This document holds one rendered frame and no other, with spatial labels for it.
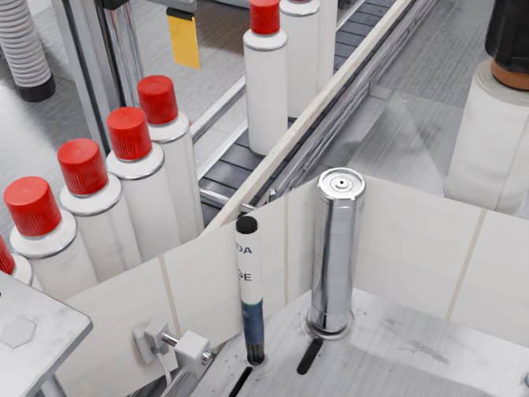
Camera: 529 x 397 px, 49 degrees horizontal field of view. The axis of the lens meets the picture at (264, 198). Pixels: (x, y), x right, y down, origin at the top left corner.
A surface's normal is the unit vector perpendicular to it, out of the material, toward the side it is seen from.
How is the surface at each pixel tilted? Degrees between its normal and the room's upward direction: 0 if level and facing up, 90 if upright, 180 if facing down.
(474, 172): 93
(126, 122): 2
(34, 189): 2
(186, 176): 90
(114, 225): 90
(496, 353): 0
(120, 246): 90
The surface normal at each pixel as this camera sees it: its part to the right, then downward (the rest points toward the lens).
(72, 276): 0.67, 0.51
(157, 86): -0.06, -0.74
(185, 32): -0.48, 0.62
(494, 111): -0.73, 0.50
